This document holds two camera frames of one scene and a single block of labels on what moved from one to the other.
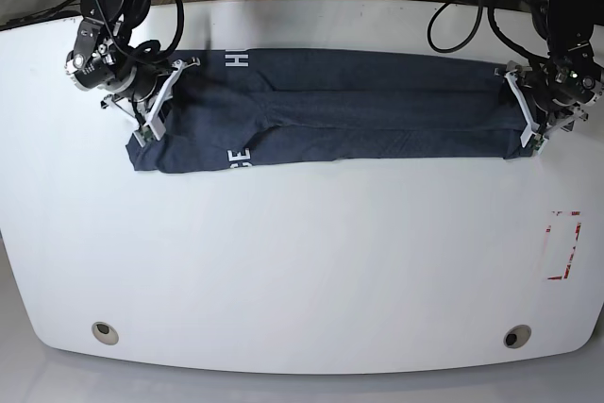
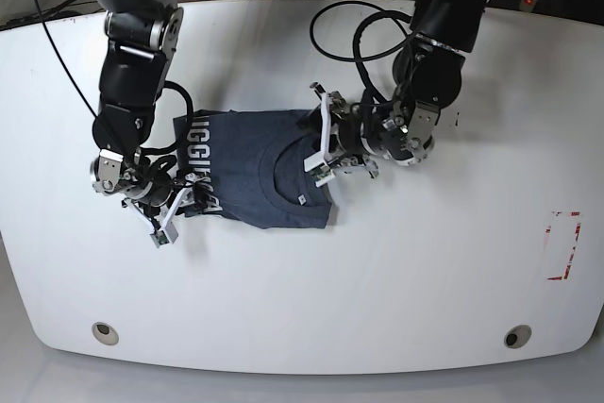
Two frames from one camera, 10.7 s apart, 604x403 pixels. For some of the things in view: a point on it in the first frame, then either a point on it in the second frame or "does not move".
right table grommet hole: x=516 y=336 does not move
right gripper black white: x=544 y=112 to x=340 y=133
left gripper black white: x=146 y=92 to x=159 y=199
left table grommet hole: x=105 y=333 does not move
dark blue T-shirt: x=252 y=109 to x=251 y=165
